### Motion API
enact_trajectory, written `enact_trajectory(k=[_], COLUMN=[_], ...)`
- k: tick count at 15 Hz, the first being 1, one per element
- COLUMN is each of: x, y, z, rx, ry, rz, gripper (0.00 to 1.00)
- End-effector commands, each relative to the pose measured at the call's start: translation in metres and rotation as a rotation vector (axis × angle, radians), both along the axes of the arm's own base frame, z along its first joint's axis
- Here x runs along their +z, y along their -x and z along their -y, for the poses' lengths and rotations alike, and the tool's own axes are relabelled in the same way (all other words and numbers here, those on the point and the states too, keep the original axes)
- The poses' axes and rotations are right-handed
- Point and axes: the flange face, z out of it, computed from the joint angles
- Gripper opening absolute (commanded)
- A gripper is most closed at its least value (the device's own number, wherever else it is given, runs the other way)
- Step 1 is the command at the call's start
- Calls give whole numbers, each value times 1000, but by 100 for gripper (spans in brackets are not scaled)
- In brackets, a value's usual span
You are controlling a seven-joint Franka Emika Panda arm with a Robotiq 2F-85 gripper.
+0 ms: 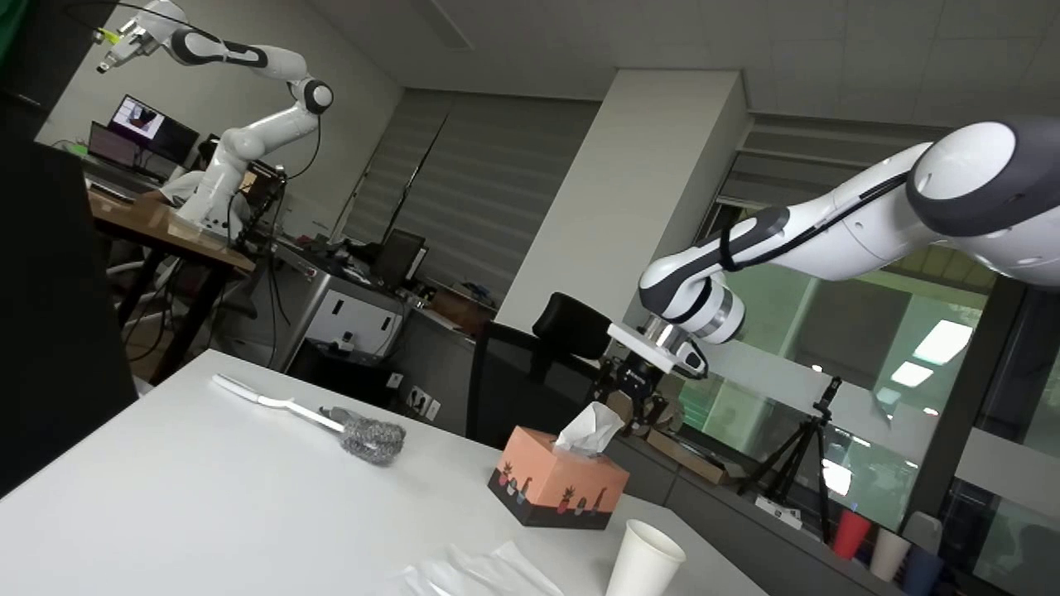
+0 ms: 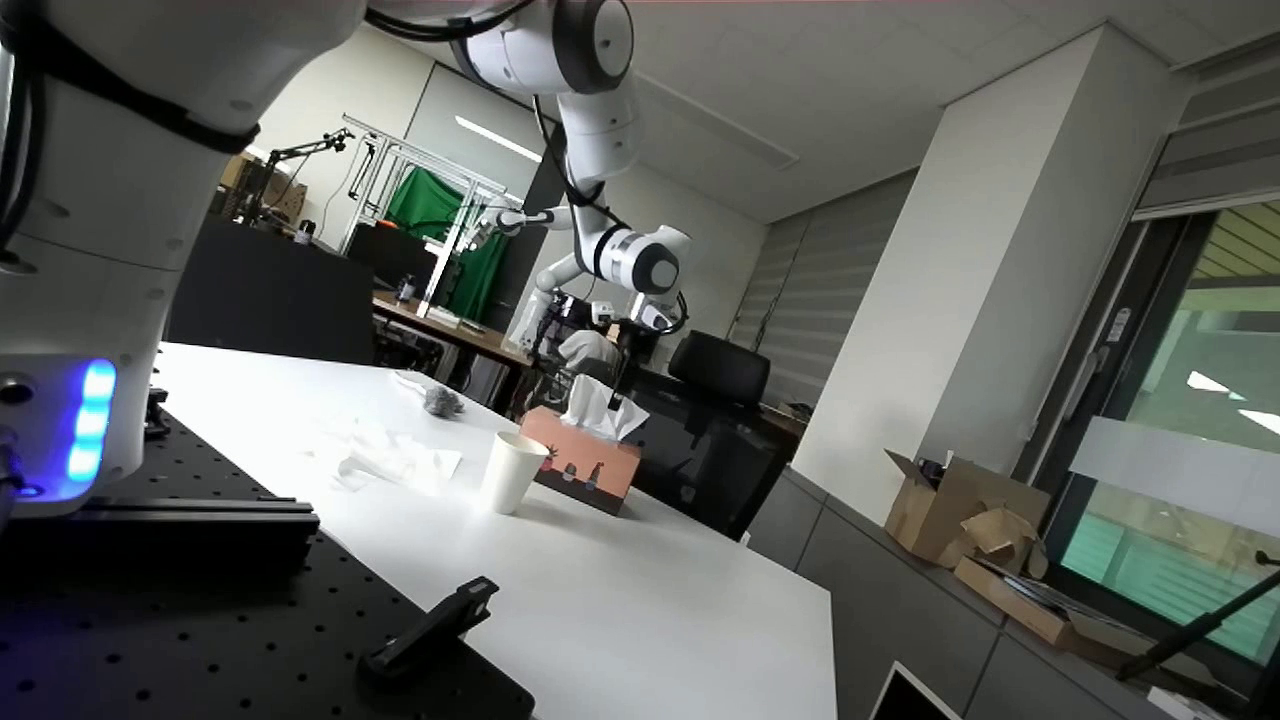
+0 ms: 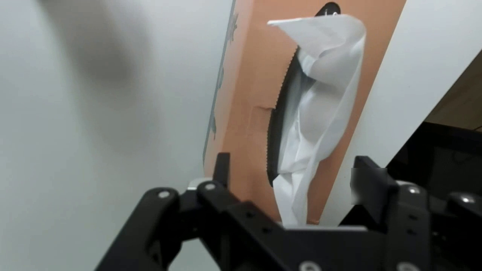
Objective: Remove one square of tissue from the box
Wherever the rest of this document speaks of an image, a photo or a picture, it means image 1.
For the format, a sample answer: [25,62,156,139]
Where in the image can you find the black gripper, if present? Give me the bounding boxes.
[604,316,711,431]

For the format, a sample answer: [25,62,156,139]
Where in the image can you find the white tissue sheet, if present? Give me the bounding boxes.
[549,397,631,460]

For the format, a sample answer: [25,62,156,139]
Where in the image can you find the cardboard box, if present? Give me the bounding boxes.
[610,373,688,440]

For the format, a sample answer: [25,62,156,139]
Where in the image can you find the orange tissue box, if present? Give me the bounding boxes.
[486,428,634,534]

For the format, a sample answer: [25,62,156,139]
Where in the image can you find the black office chair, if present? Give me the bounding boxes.
[469,292,618,448]

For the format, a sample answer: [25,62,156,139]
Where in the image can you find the white paper cup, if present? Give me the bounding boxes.
[604,517,688,596]

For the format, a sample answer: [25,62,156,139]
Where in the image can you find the red cup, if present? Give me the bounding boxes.
[827,506,878,567]

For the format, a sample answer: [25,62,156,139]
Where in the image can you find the grey window blinds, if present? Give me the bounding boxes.
[337,84,604,303]

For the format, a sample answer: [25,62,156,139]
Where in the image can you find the white plastic cup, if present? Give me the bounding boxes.
[867,526,914,583]

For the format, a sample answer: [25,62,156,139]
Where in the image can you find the white computer case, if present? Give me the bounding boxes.
[296,275,410,364]

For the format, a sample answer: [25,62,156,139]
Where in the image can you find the grey cup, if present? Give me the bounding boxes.
[905,506,947,551]

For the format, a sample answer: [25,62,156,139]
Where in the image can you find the blue cup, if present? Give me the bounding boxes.
[899,545,947,596]

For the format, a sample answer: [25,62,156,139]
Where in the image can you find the wooden desk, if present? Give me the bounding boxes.
[84,177,261,276]

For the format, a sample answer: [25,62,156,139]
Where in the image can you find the open laptop screen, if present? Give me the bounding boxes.
[110,92,174,144]

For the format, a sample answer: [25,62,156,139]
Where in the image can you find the black partition panel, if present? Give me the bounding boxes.
[0,0,144,497]

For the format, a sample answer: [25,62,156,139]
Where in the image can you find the black camera tripod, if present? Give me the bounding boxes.
[738,373,847,537]

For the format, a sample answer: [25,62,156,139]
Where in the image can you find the white handled grey brush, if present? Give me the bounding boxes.
[209,373,410,471]

